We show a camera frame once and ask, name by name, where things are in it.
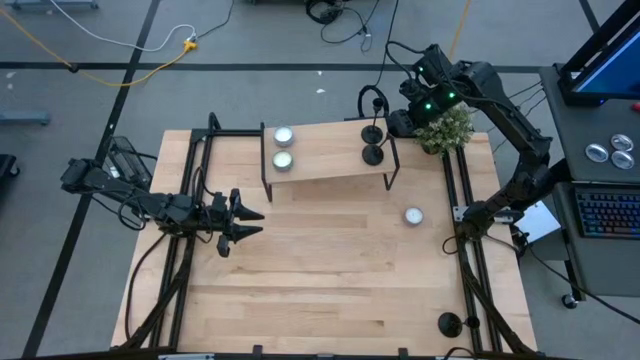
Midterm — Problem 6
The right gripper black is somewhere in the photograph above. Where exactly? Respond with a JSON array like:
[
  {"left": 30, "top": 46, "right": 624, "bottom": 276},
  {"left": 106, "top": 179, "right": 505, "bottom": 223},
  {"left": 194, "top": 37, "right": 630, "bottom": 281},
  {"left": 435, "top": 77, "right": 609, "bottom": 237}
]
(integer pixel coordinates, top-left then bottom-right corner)
[{"left": 399, "top": 43, "right": 464, "bottom": 126}]

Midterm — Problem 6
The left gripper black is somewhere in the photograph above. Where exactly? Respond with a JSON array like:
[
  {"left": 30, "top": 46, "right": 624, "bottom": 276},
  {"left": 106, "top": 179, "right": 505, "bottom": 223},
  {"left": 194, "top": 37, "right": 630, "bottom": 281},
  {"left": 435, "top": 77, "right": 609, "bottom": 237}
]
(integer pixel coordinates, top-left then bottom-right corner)
[{"left": 199, "top": 189, "right": 265, "bottom": 259}]

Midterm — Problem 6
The tealight candle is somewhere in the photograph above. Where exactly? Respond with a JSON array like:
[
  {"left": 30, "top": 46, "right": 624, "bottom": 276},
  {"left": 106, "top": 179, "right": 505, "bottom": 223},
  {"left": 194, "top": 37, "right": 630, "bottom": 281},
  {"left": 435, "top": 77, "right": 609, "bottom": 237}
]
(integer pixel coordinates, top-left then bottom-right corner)
[
  {"left": 271, "top": 150, "right": 295, "bottom": 173},
  {"left": 403, "top": 206, "right": 425, "bottom": 228},
  {"left": 272, "top": 125, "right": 296, "bottom": 148}
]

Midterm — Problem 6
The potted plant with white flowers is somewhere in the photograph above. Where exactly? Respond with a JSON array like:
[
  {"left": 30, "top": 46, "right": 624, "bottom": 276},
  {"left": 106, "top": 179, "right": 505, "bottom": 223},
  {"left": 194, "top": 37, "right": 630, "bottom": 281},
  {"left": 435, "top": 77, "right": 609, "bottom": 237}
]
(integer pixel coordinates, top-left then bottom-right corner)
[{"left": 412, "top": 104, "right": 475, "bottom": 156}]

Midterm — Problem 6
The wooden shelf with black legs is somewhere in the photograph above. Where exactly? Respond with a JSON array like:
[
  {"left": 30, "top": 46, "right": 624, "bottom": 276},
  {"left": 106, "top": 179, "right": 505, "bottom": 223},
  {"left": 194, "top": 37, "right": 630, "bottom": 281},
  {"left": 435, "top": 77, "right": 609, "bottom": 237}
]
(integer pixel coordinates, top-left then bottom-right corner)
[{"left": 259, "top": 117, "right": 403, "bottom": 204}]

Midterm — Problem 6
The black mesh box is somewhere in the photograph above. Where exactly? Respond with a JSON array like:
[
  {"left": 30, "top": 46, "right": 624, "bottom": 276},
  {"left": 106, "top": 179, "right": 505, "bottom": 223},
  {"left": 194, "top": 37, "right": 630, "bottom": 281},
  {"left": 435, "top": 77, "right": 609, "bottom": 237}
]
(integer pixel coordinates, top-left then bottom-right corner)
[{"left": 106, "top": 135, "right": 153, "bottom": 192}]

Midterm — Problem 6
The dark grey desk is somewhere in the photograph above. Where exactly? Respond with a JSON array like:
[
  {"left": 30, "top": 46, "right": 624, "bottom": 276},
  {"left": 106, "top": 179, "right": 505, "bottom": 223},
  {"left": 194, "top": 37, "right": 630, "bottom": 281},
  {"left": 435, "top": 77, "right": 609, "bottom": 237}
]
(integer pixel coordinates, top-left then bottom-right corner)
[{"left": 538, "top": 63, "right": 640, "bottom": 299}]

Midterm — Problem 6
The white paper sheet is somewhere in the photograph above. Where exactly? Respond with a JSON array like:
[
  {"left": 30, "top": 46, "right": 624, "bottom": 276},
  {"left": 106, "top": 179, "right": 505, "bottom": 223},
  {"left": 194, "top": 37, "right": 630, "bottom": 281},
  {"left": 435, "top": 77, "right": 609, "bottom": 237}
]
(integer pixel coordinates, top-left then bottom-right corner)
[{"left": 514, "top": 199, "right": 562, "bottom": 245}]

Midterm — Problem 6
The empty silver tealight tin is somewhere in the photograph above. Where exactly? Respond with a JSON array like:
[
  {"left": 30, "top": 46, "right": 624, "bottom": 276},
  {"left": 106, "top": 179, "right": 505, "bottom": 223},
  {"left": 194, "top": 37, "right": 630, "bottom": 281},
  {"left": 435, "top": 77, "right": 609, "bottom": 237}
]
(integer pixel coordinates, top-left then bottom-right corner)
[
  {"left": 584, "top": 143, "right": 610, "bottom": 164},
  {"left": 610, "top": 150, "right": 636, "bottom": 171},
  {"left": 610, "top": 133, "right": 635, "bottom": 153}
]

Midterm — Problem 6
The computer monitor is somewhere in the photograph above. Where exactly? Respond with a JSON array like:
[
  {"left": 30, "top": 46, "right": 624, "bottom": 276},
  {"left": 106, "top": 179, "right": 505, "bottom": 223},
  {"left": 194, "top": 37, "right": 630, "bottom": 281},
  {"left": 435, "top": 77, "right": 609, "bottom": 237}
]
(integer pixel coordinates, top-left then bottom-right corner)
[{"left": 557, "top": 0, "right": 640, "bottom": 107}]

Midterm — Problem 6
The backlit black keyboard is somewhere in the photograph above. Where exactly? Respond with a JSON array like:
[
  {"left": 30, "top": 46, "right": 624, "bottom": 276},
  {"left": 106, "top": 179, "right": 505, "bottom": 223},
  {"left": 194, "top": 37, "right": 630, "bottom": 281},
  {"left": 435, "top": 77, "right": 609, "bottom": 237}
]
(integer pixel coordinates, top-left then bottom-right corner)
[{"left": 574, "top": 187, "right": 640, "bottom": 239}]

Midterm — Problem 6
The grey furniture base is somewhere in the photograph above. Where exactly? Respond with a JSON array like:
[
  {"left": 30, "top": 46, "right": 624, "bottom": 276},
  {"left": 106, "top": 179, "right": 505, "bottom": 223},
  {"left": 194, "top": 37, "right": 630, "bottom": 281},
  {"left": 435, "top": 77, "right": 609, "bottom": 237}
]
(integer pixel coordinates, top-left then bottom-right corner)
[
  {"left": 3, "top": 0, "right": 100, "bottom": 12},
  {"left": 0, "top": 110, "right": 51, "bottom": 127}
]

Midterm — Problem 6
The black chair base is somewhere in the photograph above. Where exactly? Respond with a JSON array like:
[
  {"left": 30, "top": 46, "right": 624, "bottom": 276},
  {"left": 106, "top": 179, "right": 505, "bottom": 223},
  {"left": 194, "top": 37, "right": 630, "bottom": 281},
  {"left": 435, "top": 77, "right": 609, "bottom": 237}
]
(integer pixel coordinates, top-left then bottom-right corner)
[{"left": 0, "top": 153, "right": 21, "bottom": 180}]

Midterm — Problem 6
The thick black cable loop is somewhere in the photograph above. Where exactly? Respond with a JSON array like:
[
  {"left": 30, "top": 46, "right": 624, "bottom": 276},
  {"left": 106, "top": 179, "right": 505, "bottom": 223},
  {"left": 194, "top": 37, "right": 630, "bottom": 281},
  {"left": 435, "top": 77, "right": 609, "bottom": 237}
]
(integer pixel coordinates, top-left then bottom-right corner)
[{"left": 356, "top": 84, "right": 391, "bottom": 119}]

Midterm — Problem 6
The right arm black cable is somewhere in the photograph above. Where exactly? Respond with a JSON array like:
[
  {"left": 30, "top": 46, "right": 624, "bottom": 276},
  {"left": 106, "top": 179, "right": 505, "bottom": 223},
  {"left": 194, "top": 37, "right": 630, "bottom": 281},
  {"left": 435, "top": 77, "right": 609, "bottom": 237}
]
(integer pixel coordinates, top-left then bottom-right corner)
[{"left": 384, "top": 39, "right": 436, "bottom": 84}]

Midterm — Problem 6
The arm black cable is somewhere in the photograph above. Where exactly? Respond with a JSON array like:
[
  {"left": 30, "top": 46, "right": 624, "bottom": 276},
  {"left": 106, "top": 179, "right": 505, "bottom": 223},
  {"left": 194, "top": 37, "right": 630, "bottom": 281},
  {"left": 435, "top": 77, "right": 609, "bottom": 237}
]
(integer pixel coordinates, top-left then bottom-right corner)
[
  {"left": 384, "top": 39, "right": 436, "bottom": 84},
  {"left": 91, "top": 166, "right": 217, "bottom": 232}
]

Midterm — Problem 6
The yellow hanging cable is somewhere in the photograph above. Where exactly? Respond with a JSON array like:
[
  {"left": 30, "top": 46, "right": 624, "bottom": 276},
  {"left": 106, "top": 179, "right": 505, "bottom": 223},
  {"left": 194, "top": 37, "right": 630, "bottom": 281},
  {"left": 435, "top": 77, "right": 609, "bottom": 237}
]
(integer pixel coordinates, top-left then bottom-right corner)
[{"left": 448, "top": 0, "right": 474, "bottom": 60}]

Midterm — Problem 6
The black cable bundle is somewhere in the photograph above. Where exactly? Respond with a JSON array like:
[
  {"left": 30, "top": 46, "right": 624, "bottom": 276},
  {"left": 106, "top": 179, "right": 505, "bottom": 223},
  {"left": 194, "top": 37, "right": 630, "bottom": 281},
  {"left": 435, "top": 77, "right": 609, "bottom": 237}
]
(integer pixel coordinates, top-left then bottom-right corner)
[{"left": 304, "top": 0, "right": 375, "bottom": 54}]

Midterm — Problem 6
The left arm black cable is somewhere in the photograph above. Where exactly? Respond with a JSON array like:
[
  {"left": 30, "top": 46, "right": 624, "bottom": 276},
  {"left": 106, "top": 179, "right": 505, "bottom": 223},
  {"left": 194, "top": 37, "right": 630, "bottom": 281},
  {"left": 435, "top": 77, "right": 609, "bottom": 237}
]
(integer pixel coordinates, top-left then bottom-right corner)
[{"left": 91, "top": 166, "right": 217, "bottom": 232}]

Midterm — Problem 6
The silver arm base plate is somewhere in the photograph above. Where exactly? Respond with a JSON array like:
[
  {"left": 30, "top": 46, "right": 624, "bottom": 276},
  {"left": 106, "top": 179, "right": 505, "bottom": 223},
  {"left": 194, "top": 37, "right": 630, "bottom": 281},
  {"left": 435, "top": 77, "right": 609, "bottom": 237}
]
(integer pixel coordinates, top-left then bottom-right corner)
[{"left": 452, "top": 205, "right": 517, "bottom": 225}]

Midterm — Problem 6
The black power cable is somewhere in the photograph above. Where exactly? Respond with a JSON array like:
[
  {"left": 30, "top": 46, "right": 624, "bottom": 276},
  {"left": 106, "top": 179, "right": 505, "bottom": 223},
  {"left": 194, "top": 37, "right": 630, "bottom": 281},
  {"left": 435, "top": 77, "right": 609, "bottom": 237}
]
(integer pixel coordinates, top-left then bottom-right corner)
[{"left": 123, "top": 230, "right": 170, "bottom": 341}]

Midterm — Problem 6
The yellow extension cable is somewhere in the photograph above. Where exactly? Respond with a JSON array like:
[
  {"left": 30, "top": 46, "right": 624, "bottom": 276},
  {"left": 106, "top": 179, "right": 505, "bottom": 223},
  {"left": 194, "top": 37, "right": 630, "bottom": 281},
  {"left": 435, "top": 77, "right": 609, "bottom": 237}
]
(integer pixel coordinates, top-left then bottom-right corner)
[{"left": 0, "top": 7, "right": 199, "bottom": 89}]

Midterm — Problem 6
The black metal table frame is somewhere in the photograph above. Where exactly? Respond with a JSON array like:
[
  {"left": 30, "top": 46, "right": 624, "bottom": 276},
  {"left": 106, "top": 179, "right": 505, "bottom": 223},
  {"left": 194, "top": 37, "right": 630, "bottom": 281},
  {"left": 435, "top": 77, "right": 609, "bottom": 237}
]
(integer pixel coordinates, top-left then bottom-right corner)
[{"left": 119, "top": 112, "right": 541, "bottom": 360}]

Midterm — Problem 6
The white floor cable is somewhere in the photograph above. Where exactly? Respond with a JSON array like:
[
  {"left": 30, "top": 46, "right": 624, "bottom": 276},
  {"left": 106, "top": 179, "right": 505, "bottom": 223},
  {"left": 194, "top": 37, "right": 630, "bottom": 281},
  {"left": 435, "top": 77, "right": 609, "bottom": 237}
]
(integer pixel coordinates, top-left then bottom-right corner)
[{"left": 48, "top": 0, "right": 198, "bottom": 54}]

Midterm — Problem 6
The black floor cable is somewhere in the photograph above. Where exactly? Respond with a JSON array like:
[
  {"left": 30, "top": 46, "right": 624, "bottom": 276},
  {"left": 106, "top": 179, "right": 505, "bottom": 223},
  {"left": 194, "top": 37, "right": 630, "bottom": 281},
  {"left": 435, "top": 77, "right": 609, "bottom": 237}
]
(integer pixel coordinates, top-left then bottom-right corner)
[{"left": 522, "top": 244, "right": 640, "bottom": 326}]

